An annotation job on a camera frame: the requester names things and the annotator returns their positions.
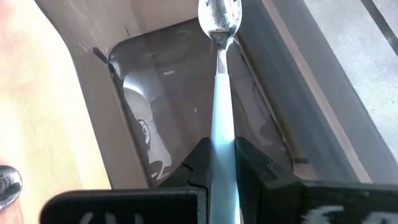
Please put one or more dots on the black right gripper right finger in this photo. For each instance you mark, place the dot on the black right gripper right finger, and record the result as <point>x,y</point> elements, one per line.
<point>311,205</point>

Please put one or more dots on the dark grey tray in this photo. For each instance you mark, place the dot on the dark grey tray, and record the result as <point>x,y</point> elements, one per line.
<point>329,77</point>

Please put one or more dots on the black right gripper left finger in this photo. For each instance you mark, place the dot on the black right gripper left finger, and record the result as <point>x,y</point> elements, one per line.
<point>124,208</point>

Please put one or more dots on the gray translucent plastic bin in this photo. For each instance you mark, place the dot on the gray translucent plastic bin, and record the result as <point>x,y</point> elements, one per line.
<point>174,93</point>

